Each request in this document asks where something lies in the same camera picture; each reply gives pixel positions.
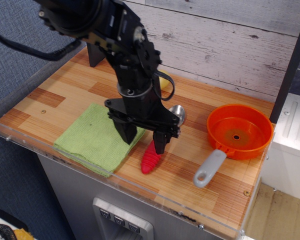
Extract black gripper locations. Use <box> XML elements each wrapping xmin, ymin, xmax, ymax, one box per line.
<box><xmin>104</xmin><ymin>89</ymin><xmax>180</xmax><ymax>155</ymax></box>

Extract red handled metal spoon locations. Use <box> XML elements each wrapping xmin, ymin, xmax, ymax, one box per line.
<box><xmin>140</xmin><ymin>105</ymin><xmax>186</xmax><ymax>174</ymax></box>

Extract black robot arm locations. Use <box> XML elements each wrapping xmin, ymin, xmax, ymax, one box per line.
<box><xmin>39</xmin><ymin>0</ymin><xmax>180</xmax><ymax>154</ymax></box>

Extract green cloth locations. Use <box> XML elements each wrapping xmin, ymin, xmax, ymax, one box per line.
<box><xmin>53</xmin><ymin>103</ymin><xmax>146</xmax><ymax>178</ymax></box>

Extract yellow potato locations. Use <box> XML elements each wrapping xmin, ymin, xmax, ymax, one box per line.
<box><xmin>159</xmin><ymin>70</ymin><xmax>170</xmax><ymax>90</ymax></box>

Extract silver button panel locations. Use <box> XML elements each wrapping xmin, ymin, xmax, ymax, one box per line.
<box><xmin>92</xmin><ymin>197</ymin><xmax>155</xmax><ymax>240</ymax></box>

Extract white side cabinet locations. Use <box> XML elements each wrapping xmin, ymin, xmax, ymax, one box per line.
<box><xmin>260</xmin><ymin>93</ymin><xmax>300</xmax><ymax>199</ymax></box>

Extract clear acrylic guard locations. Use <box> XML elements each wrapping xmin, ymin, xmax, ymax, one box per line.
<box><xmin>0</xmin><ymin>43</ymin><xmax>273</xmax><ymax>240</ymax></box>

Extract yellow object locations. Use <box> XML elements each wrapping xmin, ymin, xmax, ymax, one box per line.
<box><xmin>13</xmin><ymin>228</ymin><xmax>35</xmax><ymax>240</ymax></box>

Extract dark left post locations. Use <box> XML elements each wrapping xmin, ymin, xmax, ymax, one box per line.
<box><xmin>86</xmin><ymin>43</ymin><xmax>106</xmax><ymax>68</ymax></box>

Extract dark post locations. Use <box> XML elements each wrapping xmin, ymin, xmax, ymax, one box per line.
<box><xmin>86</xmin><ymin>43</ymin><xmax>106</xmax><ymax>68</ymax></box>
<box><xmin>269</xmin><ymin>32</ymin><xmax>300</xmax><ymax>124</ymax></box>

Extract orange pan grey handle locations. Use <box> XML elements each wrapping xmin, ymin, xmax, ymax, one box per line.
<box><xmin>193</xmin><ymin>104</ymin><xmax>274</xmax><ymax>188</ymax></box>

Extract black braided cable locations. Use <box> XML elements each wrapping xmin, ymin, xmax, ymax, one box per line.
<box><xmin>0</xmin><ymin>24</ymin><xmax>82</xmax><ymax>62</ymax></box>

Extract dark right post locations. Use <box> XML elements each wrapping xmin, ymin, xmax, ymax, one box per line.
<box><xmin>269</xmin><ymin>32</ymin><xmax>300</xmax><ymax>124</ymax></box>

